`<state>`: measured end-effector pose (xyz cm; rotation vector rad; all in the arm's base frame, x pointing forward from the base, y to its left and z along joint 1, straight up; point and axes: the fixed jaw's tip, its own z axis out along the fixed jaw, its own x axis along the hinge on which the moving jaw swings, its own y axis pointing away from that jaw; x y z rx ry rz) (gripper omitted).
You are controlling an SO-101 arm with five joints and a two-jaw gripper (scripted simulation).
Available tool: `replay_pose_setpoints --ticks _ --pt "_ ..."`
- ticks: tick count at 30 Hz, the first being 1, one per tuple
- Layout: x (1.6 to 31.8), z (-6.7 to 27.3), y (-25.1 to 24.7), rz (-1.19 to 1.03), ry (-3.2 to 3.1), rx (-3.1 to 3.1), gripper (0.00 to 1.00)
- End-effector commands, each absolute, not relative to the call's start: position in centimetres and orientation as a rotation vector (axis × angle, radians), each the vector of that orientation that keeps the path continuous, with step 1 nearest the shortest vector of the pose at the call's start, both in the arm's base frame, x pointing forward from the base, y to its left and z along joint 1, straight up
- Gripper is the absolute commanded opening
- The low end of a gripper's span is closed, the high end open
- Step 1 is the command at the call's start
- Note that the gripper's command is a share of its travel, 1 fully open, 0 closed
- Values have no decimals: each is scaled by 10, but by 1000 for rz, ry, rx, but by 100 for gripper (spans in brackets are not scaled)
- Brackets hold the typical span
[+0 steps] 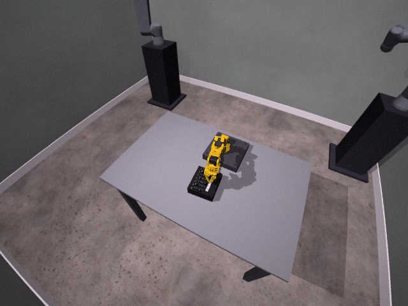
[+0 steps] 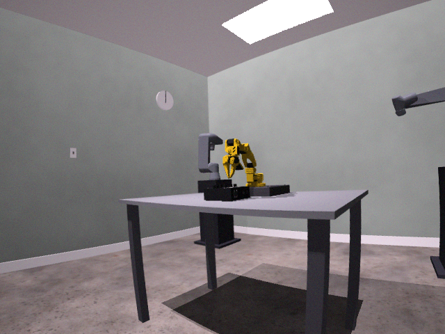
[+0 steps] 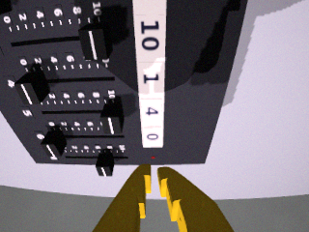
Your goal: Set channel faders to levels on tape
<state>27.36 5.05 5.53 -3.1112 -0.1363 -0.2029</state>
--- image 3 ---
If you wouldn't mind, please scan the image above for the black lighting desk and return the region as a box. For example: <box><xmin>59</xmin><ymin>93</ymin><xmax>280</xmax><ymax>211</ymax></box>
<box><xmin>0</xmin><ymin>0</ymin><xmax>248</xmax><ymax>176</ymax></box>

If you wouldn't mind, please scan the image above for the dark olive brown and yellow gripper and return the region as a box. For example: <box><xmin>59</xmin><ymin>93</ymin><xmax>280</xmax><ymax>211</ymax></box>
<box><xmin>93</xmin><ymin>163</ymin><xmax>235</xmax><ymax>232</ymax></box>

